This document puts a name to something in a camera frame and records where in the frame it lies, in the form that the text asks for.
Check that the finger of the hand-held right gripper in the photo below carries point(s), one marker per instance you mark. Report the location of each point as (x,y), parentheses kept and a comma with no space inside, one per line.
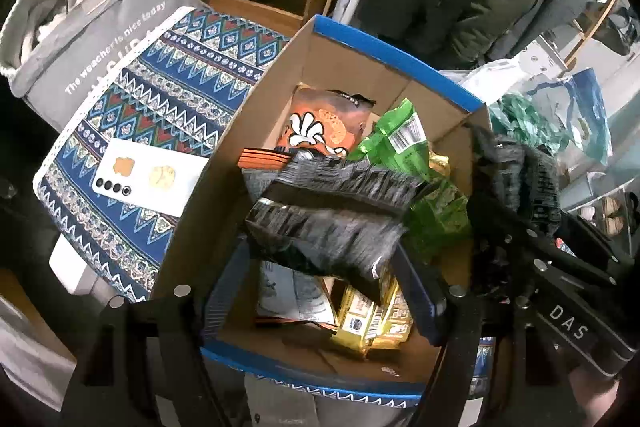
(500,247)

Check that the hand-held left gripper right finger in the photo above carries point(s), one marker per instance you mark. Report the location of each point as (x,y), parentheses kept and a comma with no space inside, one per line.
(420,297)

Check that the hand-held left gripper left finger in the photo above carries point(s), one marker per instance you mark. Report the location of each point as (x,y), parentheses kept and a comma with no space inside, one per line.
(225,297)

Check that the gold snack packet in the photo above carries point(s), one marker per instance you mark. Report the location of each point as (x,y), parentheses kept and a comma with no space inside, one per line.
(357,322)
(397,312)

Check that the black printed snack packet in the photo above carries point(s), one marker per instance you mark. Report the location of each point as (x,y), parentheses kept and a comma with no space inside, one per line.
(330,217)
(525,177)

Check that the green peanut snack bag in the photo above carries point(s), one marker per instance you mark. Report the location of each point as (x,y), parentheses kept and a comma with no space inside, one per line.
(430,197)

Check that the orange striped snack packet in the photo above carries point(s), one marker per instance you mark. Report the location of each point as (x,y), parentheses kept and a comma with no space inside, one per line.
(265,158)

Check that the orange snack packet white print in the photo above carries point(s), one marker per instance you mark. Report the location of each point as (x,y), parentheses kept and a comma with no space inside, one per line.
(320,127)

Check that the blue-edged cardboard box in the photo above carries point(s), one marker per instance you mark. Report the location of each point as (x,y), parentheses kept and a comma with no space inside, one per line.
(280,82)

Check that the person's right forearm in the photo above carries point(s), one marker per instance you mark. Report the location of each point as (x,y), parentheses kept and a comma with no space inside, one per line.
(595,399)

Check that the tan shoes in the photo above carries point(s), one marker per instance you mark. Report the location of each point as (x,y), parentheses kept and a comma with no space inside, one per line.
(612,217)

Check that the shoe rack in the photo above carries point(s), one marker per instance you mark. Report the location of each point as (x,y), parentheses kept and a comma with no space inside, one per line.
(590,202)

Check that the teal plastic bag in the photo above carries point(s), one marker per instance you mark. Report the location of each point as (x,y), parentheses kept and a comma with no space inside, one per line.
(525,122)

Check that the white smartphone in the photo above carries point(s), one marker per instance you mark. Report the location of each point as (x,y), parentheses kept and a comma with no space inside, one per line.
(150,177)

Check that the white box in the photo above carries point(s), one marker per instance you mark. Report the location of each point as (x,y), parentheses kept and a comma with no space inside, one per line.
(75,267)

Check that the blue and white plastic bag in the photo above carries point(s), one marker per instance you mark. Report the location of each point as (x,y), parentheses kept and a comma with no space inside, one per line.
(585,112)

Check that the blue patterned tablecloth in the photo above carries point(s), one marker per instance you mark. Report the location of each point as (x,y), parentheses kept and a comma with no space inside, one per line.
(150,77)

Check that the grey fabric laundry basket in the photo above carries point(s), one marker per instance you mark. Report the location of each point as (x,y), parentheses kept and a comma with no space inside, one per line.
(90,57)

